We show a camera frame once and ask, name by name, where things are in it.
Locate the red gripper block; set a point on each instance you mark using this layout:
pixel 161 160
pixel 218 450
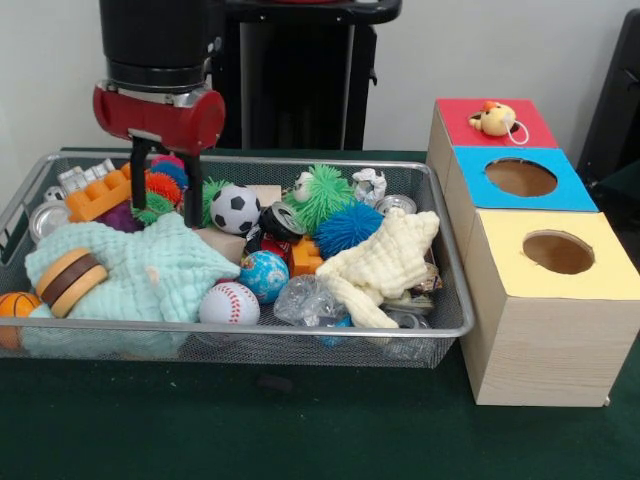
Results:
pixel 160 122

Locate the white baseball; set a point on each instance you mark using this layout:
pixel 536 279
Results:
pixel 229 303

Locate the cream yellow cloth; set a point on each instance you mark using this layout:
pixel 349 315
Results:
pixel 385 255

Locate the yellow plush duck toy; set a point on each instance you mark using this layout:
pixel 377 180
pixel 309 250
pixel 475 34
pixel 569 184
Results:
pixel 495 120

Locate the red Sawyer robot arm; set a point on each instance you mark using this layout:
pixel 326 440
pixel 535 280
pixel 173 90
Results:
pixel 155 40

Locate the shallow mesh bin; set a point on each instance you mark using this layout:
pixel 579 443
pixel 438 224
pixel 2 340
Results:
pixel 100 350

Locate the wooden box with three holes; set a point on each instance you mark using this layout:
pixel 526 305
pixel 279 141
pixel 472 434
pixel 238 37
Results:
pixel 550 340

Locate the orange toy brick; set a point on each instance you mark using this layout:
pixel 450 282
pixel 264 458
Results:
pixel 100 197

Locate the small soccer ball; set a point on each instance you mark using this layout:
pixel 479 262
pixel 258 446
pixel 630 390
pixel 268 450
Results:
pixel 235 209

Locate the mint green cloth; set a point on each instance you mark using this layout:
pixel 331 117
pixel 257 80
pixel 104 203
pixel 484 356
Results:
pixel 150 270

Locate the blue globe ball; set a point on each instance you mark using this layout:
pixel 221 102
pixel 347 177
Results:
pixel 264 276

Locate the toy hamburger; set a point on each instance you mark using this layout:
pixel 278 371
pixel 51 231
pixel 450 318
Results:
pixel 70 282

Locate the green spiky ball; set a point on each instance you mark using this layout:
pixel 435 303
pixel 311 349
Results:
pixel 330 195

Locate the blue spiky ball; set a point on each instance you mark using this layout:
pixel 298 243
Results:
pixel 350 227

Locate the small orange basketball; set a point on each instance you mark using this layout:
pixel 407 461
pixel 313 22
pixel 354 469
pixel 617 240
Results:
pixel 17 305

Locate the dark green table cloth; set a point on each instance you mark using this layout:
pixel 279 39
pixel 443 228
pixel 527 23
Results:
pixel 250 425

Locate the black upright panel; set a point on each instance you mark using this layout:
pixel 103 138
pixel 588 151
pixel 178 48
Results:
pixel 620 100

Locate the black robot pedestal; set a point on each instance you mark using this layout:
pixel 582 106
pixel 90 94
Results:
pixel 300 75

